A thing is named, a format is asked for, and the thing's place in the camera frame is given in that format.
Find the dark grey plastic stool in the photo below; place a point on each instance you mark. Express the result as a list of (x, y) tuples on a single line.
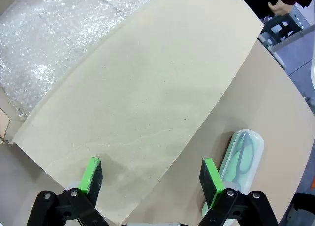
[(283, 21)]

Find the mint green glasses case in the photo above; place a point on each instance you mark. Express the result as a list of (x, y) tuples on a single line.
[(254, 157)]

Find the large open cardboard box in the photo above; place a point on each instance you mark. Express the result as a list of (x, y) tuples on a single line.
[(147, 88)]

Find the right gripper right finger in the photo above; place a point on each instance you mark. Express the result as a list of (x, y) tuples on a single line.
[(211, 181)]

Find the clear bubble wrap sheet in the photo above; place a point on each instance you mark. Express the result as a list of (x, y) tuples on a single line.
[(49, 39)]

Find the person's left hand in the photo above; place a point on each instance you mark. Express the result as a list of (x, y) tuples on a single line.
[(280, 8)]

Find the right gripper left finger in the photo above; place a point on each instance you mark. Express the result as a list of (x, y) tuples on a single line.
[(92, 176)]

